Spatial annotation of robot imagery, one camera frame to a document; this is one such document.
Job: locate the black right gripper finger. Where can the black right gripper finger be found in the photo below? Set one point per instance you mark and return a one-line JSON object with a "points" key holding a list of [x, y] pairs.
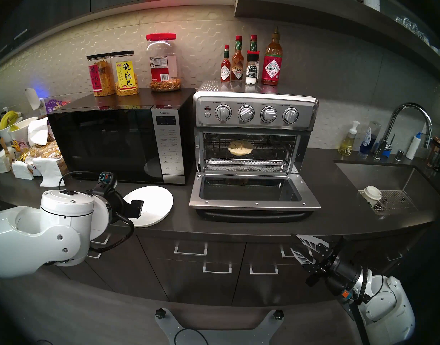
{"points": [[304, 257], [315, 244]]}

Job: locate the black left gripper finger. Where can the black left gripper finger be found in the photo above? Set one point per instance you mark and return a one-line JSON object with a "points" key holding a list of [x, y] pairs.
{"points": [[136, 208]]}

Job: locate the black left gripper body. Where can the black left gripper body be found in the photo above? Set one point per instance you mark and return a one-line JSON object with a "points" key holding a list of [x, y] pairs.
{"points": [[119, 207]]}

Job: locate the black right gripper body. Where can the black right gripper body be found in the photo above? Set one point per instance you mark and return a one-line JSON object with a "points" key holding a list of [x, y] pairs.
{"points": [[343, 272]]}

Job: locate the round white plate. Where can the round white plate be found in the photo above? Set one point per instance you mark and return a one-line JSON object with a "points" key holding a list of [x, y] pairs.
{"points": [[155, 204]]}

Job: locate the glass toaster oven door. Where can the glass toaster oven door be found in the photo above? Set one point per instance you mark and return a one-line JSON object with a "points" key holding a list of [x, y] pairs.
{"points": [[255, 204]]}

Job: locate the pale bagel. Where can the pale bagel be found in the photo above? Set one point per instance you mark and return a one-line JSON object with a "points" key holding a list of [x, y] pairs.
{"points": [[240, 149]]}

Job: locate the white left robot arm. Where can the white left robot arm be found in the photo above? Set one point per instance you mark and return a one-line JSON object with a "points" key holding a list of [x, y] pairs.
{"points": [[33, 240]]}

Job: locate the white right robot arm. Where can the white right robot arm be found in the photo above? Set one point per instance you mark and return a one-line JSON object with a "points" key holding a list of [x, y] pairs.
{"points": [[388, 304]]}

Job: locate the black microwave oven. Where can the black microwave oven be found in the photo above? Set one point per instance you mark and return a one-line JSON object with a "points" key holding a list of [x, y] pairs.
{"points": [[108, 146]]}

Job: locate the foil lined oven tray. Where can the foil lined oven tray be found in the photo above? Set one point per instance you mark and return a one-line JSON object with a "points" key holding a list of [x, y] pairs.
{"points": [[241, 167]]}

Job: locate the silver oven knob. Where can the silver oven knob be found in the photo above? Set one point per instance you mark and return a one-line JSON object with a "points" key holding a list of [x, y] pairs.
{"points": [[223, 112], [291, 115], [269, 114], [246, 113]]}

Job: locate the stainless steel toaster oven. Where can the stainless steel toaster oven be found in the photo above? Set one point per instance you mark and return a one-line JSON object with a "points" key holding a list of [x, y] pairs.
{"points": [[255, 96]]}

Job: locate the large white paper bag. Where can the large white paper bag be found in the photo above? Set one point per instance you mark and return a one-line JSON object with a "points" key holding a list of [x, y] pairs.
{"points": [[53, 173]]}

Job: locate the clear bag of bread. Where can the clear bag of bread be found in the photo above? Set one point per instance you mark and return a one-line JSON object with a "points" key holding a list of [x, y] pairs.
{"points": [[49, 150]]}

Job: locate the stainless steel sink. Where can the stainless steel sink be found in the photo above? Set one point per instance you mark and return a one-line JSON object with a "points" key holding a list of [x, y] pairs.
{"points": [[378, 175]]}

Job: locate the small white paper bag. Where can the small white paper bag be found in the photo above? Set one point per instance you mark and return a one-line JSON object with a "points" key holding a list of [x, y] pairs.
{"points": [[22, 170]]}

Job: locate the dark lower kitchen cabinet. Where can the dark lower kitchen cabinet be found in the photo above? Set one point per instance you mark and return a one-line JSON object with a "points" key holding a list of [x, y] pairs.
{"points": [[205, 290]]}

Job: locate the yellow liquid soap dispenser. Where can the yellow liquid soap dispenser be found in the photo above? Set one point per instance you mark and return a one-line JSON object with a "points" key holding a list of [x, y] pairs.
{"points": [[347, 145]]}

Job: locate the blue dish soap bottle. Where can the blue dish soap bottle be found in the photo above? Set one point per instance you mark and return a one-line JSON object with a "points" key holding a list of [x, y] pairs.
{"points": [[367, 139]]}

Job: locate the purple snack bag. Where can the purple snack bag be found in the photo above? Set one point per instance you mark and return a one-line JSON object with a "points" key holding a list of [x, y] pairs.
{"points": [[53, 104]]}

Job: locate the small chrome sink button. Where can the small chrome sink button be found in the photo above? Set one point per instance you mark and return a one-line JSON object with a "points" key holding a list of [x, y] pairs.
{"points": [[399, 155]]}

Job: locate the red label snack jar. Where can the red label snack jar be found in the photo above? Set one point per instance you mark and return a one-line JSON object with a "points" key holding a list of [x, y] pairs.
{"points": [[98, 78]]}

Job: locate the yellow label snack jar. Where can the yellow label snack jar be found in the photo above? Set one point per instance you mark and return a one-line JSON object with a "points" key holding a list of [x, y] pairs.
{"points": [[126, 74]]}

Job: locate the white bottle with blue cap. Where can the white bottle with blue cap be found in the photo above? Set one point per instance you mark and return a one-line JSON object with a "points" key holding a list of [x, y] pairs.
{"points": [[413, 148]]}

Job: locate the large red lid jar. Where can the large red lid jar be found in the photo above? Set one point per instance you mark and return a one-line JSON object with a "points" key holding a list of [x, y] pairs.
{"points": [[162, 71]]}

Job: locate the yellow banana bunch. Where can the yellow banana bunch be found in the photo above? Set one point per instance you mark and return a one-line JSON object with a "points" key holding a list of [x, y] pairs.
{"points": [[8, 118]]}

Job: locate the brown glass bottle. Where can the brown glass bottle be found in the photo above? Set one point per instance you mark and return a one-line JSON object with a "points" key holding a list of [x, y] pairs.
{"points": [[436, 152]]}

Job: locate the small red Tabasco bottle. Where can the small red Tabasco bottle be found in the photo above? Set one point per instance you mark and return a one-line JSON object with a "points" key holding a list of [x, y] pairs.
{"points": [[225, 73]]}

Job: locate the chrome gooseneck faucet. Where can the chrome gooseneck faucet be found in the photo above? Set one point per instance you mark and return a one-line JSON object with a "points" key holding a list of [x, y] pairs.
{"points": [[408, 105]]}

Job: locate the medium orange Tabasco bottle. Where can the medium orange Tabasco bottle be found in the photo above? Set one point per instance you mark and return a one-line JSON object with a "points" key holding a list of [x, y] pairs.
{"points": [[237, 71]]}

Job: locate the large Tabasco sauce bottle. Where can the large Tabasco sauce bottle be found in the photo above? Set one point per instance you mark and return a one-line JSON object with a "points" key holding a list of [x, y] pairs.
{"points": [[272, 71]]}

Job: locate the black cap salt grinder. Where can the black cap salt grinder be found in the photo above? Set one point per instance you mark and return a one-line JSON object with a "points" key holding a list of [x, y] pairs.
{"points": [[252, 69]]}

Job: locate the green label Tabasco bottle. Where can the green label Tabasco bottle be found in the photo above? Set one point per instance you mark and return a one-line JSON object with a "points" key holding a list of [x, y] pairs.
{"points": [[253, 44]]}

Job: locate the black base plate knob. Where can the black base plate knob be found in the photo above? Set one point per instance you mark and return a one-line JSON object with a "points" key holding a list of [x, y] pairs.
{"points": [[278, 314], [160, 313]]}

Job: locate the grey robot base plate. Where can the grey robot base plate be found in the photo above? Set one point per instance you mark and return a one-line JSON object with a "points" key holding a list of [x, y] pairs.
{"points": [[169, 330]]}

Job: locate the dark wall shelf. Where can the dark wall shelf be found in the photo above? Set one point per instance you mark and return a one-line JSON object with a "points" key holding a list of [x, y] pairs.
{"points": [[331, 15]]}

